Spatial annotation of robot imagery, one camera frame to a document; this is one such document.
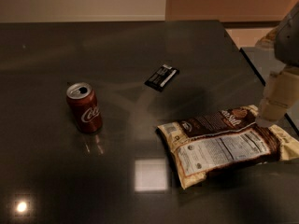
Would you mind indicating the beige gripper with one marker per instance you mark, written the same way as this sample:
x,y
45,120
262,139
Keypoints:
x,y
288,42

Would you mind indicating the brown and cream chip bag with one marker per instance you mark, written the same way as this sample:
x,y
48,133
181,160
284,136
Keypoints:
x,y
223,140

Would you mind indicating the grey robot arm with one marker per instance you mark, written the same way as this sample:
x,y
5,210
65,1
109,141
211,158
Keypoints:
x,y
286,45

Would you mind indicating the black rxbar chocolate bar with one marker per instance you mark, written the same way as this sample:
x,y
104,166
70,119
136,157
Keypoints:
x,y
161,77

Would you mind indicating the red Coca-Cola can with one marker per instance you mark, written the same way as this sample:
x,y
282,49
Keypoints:
x,y
82,101

